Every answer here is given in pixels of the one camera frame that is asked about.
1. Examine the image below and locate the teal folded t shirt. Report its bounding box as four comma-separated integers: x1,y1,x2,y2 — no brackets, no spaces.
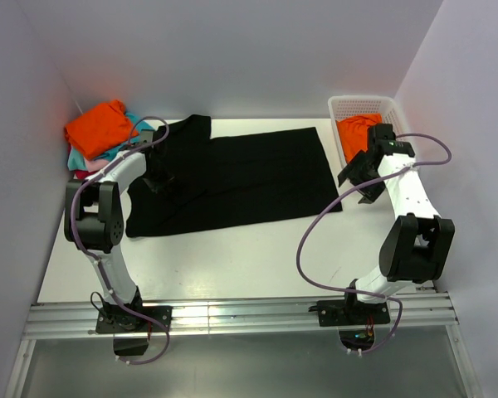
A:
67,112,152,172

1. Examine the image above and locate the magenta folded t shirt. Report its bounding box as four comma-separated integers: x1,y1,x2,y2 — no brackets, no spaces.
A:
74,170,89,179

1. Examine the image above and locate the orange folded t shirt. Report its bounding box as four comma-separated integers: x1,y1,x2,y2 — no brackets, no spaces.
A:
64,99,139,161

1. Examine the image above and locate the aluminium mounting rail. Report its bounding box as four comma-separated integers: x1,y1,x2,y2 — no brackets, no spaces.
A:
22,289,458,340

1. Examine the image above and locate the black t shirt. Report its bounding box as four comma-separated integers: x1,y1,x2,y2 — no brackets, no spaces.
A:
125,114,338,238

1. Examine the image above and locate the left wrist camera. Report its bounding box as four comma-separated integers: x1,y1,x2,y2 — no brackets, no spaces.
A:
137,129,156,145

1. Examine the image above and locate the orange crumpled t shirt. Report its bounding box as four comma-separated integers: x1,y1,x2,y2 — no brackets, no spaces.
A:
336,114,383,163

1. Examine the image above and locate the pink folded t shirt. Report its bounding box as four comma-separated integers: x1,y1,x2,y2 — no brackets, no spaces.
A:
85,159,109,172

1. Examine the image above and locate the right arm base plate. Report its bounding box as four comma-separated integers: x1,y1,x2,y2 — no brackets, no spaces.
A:
308,299,391,327

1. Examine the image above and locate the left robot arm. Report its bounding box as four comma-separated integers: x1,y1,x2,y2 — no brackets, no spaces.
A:
64,141,167,307

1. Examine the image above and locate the white plastic basket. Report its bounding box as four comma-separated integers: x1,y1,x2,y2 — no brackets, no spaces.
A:
328,95,411,167

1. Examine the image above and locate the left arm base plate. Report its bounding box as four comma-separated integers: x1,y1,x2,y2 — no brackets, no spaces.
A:
95,305,173,334

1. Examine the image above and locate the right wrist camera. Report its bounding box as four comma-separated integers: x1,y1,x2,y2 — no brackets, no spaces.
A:
367,123,415,160

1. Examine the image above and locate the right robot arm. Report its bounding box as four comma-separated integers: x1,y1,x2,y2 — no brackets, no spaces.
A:
338,151,455,304

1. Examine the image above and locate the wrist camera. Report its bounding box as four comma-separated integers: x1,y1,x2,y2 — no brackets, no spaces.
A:
367,123,415,160
137,129,156,145

